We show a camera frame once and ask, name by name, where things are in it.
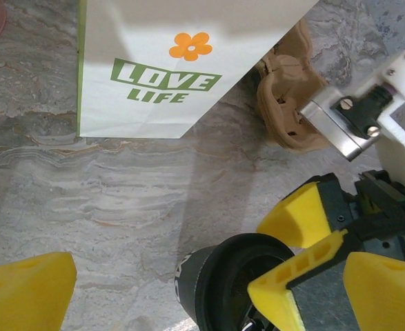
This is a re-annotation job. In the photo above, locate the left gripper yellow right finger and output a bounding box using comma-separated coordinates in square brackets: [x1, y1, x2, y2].
[343, 251, 405, 331]

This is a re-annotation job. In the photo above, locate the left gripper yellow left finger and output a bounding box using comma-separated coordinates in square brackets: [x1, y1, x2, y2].
[0, 251, 78, 331]

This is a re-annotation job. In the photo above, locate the black plastic cup lid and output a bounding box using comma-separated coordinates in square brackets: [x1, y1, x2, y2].
[194, 233, 297, 331]

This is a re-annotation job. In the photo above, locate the black paper coffee cup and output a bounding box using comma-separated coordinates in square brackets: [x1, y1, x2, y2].
[173, 250, 212, 323]

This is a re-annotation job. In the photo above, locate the brown pulp cup carrier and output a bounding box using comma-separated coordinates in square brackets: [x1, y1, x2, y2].
[256, 58, 327, 152]
[259, 19, 329, 151]

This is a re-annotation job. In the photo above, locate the white printed paper bag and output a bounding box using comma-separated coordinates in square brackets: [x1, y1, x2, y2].
[76, 0, 322, 139]

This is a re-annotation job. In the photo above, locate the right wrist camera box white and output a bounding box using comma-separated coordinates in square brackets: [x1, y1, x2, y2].
[297, 47, 405, 197]

